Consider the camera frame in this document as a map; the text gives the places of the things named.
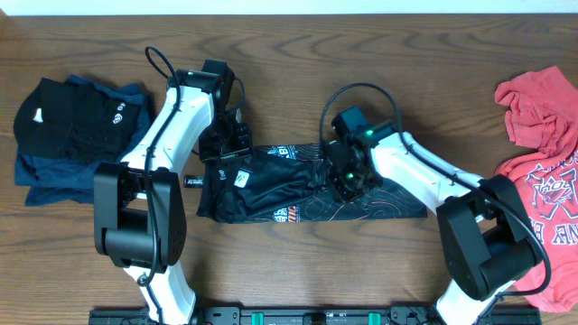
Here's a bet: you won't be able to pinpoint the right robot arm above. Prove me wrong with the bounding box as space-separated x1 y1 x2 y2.
324 107 544 324

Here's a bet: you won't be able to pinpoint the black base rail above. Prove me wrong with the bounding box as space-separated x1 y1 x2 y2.
88 293 543 325

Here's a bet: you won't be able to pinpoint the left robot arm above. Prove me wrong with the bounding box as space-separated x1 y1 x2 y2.
89 60 253 324

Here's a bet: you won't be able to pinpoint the black printed cycling jersey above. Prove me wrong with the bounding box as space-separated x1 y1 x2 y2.
197 144 427 224

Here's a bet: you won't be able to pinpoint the folded black shirt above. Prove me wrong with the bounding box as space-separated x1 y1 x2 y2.
14 79 141 161

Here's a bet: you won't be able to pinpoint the folded navy blue shirt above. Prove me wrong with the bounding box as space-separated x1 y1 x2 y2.
14 75 151 206

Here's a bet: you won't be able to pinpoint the red printed t-shirt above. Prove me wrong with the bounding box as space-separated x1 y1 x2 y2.
495 66 577 313

